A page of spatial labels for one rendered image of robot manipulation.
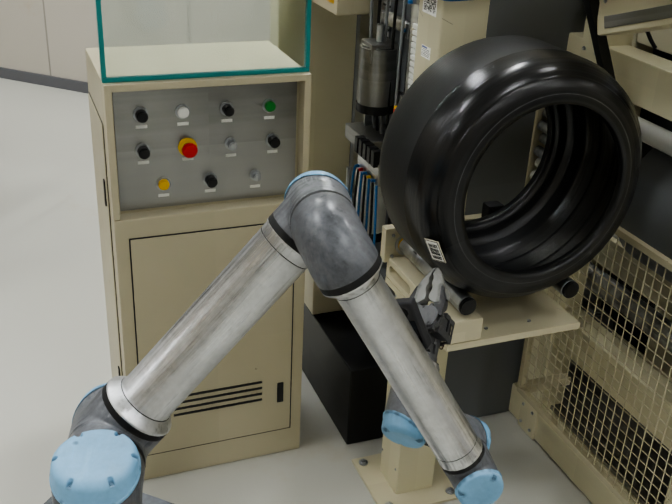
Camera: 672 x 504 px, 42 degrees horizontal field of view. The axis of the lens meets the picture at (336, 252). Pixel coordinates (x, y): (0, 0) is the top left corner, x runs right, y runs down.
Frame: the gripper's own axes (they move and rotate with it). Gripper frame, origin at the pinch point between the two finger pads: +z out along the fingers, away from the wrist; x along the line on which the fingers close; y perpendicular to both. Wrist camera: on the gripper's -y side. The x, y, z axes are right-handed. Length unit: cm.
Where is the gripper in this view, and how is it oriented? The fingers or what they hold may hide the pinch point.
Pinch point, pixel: (434, 271)
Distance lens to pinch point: 188.5
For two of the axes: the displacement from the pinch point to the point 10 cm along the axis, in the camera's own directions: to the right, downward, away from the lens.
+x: 8.2, -0.5, -5.7
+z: 2.5, -8.6, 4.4
